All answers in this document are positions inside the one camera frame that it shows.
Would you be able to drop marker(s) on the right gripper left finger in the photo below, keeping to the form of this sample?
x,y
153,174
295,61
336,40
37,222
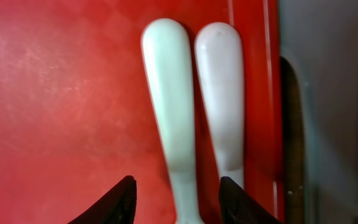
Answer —
x,y
117,206

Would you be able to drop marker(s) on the red serving tray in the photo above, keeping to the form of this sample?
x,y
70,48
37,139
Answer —
x,y
76,114

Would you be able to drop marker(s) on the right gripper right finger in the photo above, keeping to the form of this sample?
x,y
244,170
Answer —
x,y
238,207

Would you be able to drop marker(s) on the white plastic spoon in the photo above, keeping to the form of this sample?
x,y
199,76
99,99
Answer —
x,y
167,60

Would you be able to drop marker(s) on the white plastic fork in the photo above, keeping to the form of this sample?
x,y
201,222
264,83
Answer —
x,y
220,66

